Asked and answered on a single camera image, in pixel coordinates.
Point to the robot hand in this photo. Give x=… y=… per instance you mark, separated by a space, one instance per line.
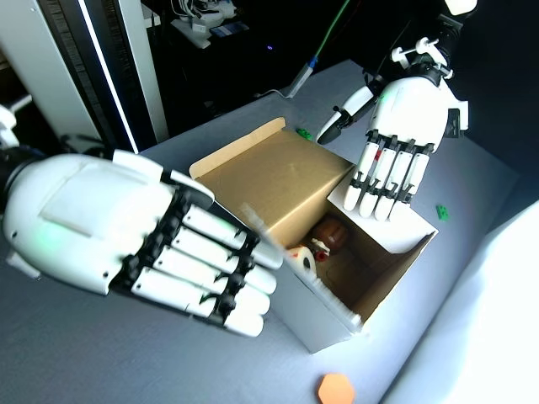
x=417 y=109
x=84 y=219

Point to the chocolate toy cake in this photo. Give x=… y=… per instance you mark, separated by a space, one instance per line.
x=330 y=233

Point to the cardboard box with flaps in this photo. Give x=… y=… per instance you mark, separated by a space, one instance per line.
x=273 y=185

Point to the pink strawberry toy cake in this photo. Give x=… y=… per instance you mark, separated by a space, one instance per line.
x=305 y=258

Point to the green toy brick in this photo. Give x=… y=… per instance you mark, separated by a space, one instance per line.
x=442 y=211
x=304 y=134

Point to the white adapter with blue plug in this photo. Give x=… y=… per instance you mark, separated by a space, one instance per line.
x=301 y=80

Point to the white light strip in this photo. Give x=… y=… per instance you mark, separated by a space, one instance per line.
x=109 y=84

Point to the grey table cloth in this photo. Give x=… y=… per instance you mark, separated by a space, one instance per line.
x=126 y=357

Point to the small blue striped object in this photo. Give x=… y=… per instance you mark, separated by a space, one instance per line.
x=229 y=29

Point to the white device on shelf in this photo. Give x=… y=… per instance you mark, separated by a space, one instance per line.
x=198 y=25

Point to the white backdrop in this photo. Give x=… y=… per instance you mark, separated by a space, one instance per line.
x=484 y=336

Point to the orange hexagon block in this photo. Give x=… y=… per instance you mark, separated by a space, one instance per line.
x=335 y=389

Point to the white rack frame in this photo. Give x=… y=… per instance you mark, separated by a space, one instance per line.
x=50 y=84

